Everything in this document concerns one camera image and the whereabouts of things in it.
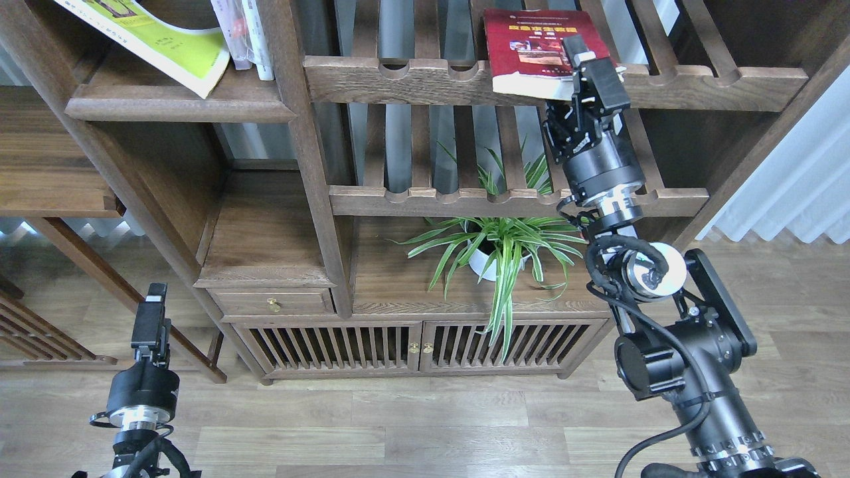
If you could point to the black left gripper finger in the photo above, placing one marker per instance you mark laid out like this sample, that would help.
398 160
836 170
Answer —
149 338

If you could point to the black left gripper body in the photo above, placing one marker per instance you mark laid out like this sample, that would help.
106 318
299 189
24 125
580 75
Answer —
145 395

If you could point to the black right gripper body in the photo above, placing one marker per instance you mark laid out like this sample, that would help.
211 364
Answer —
586 148

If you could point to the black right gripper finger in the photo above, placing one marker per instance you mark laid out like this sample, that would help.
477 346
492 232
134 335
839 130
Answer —
597 86

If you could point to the red paperback book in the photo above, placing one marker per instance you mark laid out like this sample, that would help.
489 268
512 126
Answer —
526 54

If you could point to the yellow green book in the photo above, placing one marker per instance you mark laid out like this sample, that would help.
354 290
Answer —
196 59

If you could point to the white lavender book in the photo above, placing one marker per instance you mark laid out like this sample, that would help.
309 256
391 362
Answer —
232 20

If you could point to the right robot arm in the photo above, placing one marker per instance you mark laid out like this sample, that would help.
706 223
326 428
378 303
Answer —
681 335

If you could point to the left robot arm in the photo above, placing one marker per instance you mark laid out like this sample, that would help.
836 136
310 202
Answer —
137 451

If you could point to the brass drawer knob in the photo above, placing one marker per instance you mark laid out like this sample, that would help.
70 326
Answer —
273 305

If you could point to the green spider plant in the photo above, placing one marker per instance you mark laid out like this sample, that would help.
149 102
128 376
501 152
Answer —
550 244

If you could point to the white plant pot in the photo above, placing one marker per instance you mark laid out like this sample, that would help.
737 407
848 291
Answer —
488 249

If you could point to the wooden side furniture left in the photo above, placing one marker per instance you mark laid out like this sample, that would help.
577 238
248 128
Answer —
47 178

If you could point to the white pleated curtain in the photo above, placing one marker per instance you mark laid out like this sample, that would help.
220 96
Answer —
803 185

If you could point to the dark wooden bookshelf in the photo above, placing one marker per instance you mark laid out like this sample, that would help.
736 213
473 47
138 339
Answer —
291 188

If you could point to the upright white book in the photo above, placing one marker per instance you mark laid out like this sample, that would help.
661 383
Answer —
258 49

